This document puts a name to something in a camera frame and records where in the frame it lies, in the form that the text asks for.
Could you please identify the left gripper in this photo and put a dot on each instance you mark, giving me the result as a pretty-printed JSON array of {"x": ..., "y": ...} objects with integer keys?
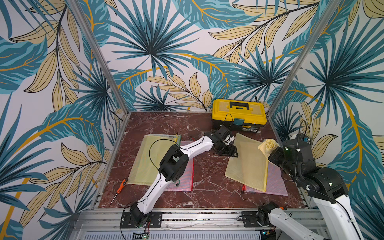
[{"x": 230, "y": 151}]

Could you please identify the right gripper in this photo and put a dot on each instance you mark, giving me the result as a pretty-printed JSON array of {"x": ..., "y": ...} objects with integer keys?
[{"x": 276, "y": 154}]

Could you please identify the cream wiping cloth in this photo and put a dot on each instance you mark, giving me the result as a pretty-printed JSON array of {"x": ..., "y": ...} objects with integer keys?
[{"x": 268, "y": 146}]

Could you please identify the pink red-zip mesh bag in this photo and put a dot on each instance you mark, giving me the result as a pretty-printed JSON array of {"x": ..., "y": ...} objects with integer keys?
[{"x": 185, "y": 183}]

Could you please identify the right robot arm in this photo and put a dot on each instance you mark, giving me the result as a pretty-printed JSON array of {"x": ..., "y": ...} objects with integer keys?
[{"x": 324, "y": 185}]

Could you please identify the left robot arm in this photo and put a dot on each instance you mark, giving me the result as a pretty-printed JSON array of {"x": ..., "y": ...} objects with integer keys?
[{"x": 173, "y": 165}]

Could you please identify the green-zip clear mesh bag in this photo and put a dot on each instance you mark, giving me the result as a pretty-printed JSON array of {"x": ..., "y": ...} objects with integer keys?
[{"x": 175, "y": 138}]

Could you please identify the yellow-green mesh document bag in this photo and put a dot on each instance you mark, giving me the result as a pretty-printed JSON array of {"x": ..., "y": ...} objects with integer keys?
[{"x": 147, "y": 161}]

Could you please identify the yellow black toolbox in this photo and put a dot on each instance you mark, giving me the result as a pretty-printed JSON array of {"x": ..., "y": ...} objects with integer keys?
[{"x": 238, "y": 115}]

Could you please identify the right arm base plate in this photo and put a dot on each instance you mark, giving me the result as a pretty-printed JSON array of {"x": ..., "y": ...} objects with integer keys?
[{"x": 255, "y": 219}]

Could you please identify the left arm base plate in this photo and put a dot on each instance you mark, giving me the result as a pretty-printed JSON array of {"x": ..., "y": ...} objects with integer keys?
[{"x": 129, "y": 221}]

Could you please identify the orange handled screwdriver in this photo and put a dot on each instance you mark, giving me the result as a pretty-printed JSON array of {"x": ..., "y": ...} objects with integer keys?
[{"x": 122, "y": 185}]

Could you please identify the aluminium front rail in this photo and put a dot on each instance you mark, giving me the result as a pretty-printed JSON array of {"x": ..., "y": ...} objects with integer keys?
[{"x": 189, "y": 224}]

